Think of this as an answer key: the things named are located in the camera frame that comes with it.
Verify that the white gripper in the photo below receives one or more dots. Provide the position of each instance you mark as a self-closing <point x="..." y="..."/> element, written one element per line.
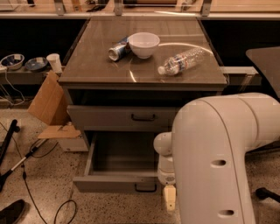
<point x="166" y="178"/>

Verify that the grey drawer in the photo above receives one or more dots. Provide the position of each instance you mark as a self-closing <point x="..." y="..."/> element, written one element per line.
<point x="120" y="118"/>
<point x="120" y="162"/>

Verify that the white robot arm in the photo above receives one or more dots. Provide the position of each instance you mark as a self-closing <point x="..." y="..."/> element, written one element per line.
<point x="208" y="142"/>

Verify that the grey top drawer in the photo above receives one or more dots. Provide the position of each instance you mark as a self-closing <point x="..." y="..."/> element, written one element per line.
<point x="120" y="118"/>

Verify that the grey drawer cabinet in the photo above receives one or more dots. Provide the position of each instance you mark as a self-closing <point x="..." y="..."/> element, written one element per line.
<point x="91" y="78"/>

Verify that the black caster foot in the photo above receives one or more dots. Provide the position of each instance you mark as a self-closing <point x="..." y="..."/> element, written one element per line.
<point x="263" y="193"/>

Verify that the clear plastic water bottle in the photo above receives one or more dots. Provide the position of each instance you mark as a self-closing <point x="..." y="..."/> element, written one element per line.
<point x="182" y="61"/>

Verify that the brown cardboard box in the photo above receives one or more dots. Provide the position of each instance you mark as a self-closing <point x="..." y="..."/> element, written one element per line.
<point x="50" y="107"/>

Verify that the blue soda can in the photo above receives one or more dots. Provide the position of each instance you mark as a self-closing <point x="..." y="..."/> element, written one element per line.
<point x="119" y="50"/>

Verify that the black shoe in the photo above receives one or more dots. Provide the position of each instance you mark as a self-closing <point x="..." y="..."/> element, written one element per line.
<point x="12" y="213"/>

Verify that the dark round table top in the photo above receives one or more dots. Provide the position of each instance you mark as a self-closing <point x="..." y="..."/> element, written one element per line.
<point x="267" y="61"/>

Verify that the black and silver pole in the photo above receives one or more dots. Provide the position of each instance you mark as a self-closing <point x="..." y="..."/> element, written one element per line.
<point x="12" y="169"/>

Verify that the black stand leg left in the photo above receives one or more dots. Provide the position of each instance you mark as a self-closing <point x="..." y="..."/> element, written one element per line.
<point x="3" y="148"/>

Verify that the white paper cup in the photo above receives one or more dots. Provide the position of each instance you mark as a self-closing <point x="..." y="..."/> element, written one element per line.
<point x="54" y="61"/>

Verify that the dark blue bowl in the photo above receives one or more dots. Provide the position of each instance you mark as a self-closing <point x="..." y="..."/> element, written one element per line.
<point x="36" y="64"/>

